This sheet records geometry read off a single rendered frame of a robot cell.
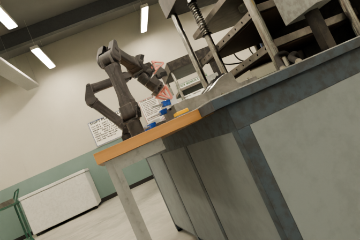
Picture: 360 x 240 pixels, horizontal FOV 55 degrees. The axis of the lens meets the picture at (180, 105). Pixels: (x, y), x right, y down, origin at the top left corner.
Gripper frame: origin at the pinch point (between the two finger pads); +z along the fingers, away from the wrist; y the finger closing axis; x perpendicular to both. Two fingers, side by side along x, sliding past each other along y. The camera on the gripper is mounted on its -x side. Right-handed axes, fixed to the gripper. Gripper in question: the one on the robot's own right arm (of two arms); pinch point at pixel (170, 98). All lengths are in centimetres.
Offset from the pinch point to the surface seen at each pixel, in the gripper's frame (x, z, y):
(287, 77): -9, 24, -71
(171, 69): -184, 8, 425
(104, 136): -48, -17, 727
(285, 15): -83, 27, -7
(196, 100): -5.2, 11.2, -8.4
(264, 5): -92, 16, 9
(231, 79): -26.9, 20.2, -8.8
